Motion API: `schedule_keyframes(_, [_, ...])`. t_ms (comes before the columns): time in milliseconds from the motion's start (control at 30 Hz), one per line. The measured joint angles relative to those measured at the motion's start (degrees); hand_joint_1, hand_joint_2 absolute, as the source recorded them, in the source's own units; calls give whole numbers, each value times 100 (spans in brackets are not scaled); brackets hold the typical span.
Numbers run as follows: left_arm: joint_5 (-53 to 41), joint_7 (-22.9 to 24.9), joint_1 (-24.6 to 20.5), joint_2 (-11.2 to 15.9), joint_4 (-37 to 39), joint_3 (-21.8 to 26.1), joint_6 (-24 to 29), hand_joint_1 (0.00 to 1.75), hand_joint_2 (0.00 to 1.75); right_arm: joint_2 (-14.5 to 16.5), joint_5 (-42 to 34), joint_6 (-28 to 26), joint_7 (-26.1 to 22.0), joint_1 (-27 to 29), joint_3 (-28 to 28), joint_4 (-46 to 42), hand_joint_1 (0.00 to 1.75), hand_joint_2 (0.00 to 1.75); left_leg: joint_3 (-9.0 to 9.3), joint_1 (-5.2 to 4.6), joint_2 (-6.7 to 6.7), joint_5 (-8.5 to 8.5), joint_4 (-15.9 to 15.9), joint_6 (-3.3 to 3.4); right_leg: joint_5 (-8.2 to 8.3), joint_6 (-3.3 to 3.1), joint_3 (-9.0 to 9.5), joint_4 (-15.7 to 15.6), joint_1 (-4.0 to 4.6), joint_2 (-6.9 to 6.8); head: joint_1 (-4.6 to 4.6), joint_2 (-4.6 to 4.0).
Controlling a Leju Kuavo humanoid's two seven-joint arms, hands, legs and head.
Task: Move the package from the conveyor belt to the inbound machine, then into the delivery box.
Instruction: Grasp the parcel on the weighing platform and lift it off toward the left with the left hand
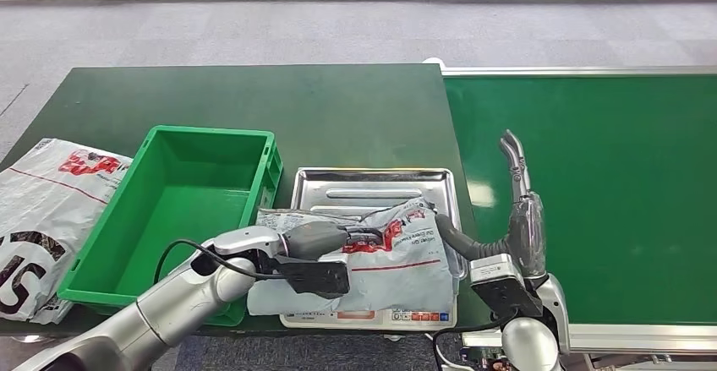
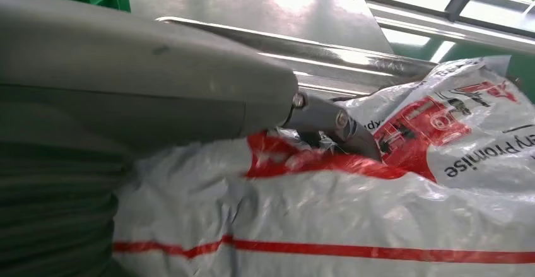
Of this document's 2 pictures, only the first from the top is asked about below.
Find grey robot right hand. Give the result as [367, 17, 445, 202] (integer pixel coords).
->
[497, 128, 550, 281]

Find green plastic crate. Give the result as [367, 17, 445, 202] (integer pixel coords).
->
[56, 124, 285, 328]

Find grey mailer package red print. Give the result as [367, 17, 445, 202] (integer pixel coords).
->
[246, 197, 458, 317]

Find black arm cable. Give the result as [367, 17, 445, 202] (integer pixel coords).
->
[431, 311, 520, 371]
[153, 238, 287, 286]

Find dark green table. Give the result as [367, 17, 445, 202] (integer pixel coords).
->
[0, 64, 479, 337]

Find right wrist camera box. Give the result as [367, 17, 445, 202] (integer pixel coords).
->
[469, 253, 544, 319]

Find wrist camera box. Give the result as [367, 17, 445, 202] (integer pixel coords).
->
[272, 257, 352, 301]
[469, 253, 544, 319]

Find electronic scale with steel tray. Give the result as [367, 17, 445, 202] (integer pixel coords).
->
[278, 166, 469, 333]

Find green conveyor belt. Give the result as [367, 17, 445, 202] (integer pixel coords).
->
[442, 74, 717, 326]

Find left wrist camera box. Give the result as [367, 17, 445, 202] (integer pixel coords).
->
[272, 257, 352, 301]

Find large white bag black letters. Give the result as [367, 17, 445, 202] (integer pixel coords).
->
[0, 137, 134, 325]

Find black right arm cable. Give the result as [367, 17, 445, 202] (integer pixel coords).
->
[431, 311, 520, 371]

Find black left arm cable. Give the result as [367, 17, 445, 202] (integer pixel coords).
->
[153, 238, 287, 286]

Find silver conveyor frame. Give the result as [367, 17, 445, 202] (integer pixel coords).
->
[423, 57, 717, 371]

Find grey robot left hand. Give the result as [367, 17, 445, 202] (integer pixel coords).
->
[282, 220, 389, 262]

